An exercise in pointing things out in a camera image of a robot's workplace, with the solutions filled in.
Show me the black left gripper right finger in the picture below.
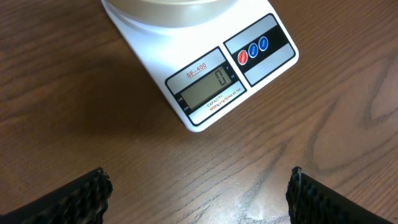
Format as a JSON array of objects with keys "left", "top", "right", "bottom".
[{"left": 285, "top": 167, "right": 391, "bottom": 224}]

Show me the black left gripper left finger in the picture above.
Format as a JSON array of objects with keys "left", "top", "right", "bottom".
[{"left": 1, "top": 167, "right": 113, "bottom": 224}]

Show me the white digital kitchen scale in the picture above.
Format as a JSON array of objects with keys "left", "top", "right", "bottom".
[{"left": 103, "top": 0, "right": 299, "bottom": 132}]

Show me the white round bowl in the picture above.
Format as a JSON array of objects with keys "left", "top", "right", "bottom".
[{"left": 107, "top": 0, "right": 236, "bottom": 28}]

